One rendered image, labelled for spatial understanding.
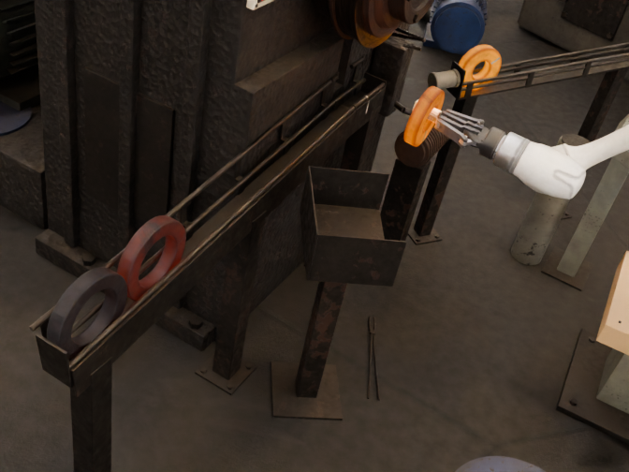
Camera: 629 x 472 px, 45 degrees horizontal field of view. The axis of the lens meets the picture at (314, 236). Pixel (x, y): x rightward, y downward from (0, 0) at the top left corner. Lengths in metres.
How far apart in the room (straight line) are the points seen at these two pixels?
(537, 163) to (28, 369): 1.47
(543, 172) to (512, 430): 0.87
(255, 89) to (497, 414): 1.23
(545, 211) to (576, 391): 0.67
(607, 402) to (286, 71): 1.43
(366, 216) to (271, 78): 0.42
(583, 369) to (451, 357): 0.44
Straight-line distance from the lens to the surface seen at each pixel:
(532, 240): 2.93
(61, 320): 1.44
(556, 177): 1.87
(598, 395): 2.58
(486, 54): 2.57
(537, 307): 2.83
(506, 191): 3.37
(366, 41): 2.05
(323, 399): 2.27
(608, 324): 2.22
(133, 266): 1.53
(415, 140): 1.92
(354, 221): 1.91
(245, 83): 1.84
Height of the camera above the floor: 1.75
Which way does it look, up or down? 39 degrees down
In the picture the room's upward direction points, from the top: 13 degrees clockwise
